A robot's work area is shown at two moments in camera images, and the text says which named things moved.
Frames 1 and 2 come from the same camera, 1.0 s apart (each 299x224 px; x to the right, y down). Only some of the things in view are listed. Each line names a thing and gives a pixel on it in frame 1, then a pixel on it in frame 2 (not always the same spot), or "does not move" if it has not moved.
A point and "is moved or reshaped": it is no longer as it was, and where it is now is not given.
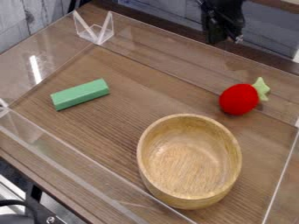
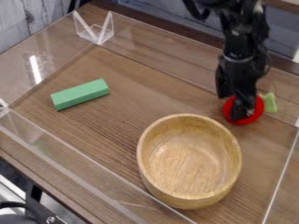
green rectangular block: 80,94 does not move
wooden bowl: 190,157 does not move
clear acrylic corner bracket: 94,33 does not move
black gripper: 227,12 -> 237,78
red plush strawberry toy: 239,98 is moved or reshaped
